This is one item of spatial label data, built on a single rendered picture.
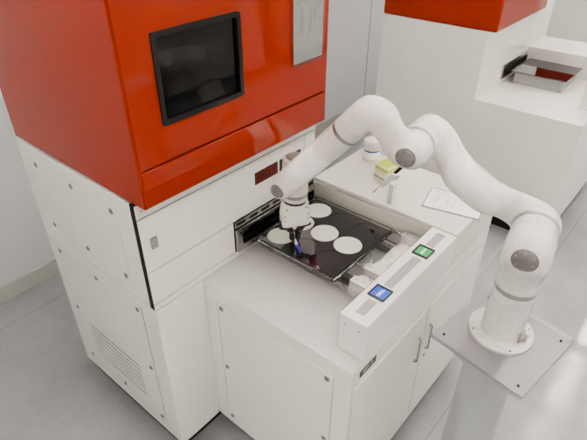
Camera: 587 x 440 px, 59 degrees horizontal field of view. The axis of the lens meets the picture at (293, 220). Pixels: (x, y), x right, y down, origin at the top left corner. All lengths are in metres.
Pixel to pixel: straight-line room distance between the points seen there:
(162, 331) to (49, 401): 1.02
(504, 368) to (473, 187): 0.54
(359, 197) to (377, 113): 0.64
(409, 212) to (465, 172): 0.55
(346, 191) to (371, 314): 0.67
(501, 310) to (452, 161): 0.46
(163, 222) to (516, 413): 1.78
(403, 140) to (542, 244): 0.42
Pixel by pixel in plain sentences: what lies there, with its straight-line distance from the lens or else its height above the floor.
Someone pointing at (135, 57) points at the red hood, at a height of 1.63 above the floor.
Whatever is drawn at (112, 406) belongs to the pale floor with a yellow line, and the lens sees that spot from 2.60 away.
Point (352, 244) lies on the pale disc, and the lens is 1.84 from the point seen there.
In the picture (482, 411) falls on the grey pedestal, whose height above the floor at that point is 0.54.
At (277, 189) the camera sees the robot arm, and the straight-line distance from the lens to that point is 1.61.
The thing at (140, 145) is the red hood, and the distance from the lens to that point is 1.39.
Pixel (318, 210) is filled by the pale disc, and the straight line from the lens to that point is 2.01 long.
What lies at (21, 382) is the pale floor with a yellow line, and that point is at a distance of 2.85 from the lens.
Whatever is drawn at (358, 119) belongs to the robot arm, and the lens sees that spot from 1.45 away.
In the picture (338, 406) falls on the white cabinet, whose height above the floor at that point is 0.65.
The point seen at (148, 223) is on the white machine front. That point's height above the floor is 1.15.
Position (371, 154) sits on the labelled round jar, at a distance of 2.21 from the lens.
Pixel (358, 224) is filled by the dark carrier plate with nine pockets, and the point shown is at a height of 0.90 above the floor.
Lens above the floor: 2.01
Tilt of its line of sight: 34 degrees down
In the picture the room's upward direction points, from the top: straight up
